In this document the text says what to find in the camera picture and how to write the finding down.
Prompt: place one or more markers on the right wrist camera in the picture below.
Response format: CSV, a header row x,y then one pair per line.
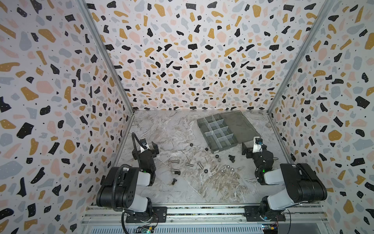
x,y
258,144

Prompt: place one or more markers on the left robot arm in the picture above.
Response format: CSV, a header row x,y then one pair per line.
x,y
118,190

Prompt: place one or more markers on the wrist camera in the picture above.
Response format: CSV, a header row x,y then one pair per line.
x,y
144,145
258,144

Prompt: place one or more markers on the clear plastic organizer box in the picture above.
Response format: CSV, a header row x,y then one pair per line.
x,y
224,131

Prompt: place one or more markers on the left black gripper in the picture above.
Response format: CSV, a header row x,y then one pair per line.
x,y
145,151

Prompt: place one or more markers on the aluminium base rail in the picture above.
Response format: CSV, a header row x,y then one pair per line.
x,y
237,218

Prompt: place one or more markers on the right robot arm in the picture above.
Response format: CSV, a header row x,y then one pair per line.
x,y
302,185

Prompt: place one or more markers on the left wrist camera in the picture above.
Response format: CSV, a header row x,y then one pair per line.
x,y
144,145

